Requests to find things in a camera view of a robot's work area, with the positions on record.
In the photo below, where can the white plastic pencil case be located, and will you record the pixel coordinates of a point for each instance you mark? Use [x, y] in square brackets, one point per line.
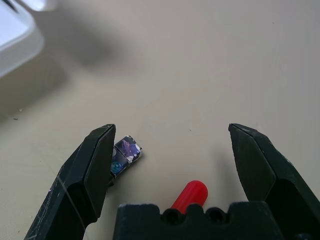
[15, 37]

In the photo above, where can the dark patterned eraser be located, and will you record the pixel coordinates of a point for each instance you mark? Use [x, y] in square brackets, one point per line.
[127, 152]

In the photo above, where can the black marker with red cap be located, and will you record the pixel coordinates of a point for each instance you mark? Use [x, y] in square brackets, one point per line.
[191, 195]

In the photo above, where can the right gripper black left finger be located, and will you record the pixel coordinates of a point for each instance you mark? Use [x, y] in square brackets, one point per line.
[80, 180]

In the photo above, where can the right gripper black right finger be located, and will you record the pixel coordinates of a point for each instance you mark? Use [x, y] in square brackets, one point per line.
[260, 170]

